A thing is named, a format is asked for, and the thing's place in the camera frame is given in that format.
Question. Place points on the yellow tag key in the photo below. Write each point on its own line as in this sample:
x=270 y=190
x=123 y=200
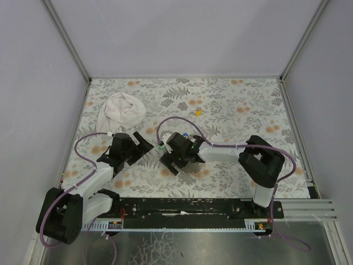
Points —
x=197 y=111

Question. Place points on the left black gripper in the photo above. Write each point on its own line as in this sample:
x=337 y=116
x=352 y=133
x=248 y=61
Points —
x=135 y=150

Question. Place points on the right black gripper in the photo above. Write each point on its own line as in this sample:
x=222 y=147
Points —
x=171 y=155

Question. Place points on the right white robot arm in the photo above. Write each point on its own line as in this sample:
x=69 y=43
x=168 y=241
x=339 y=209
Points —
x=262 y=163

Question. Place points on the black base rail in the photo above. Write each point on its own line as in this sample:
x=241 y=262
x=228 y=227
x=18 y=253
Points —
x=187 y=214

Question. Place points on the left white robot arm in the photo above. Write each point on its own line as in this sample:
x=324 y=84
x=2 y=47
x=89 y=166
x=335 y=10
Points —
x=65 y=211

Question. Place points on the white crumpled cloth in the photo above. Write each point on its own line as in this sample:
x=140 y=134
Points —
x=120 y=111

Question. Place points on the aluminium frame profiles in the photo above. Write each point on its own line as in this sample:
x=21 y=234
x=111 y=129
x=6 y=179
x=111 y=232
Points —
x=339 y=247

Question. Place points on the floral table mat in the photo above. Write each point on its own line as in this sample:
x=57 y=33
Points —
x=232 y=111

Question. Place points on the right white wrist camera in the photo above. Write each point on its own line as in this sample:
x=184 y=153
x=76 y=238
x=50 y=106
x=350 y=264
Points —
x=165 y=139

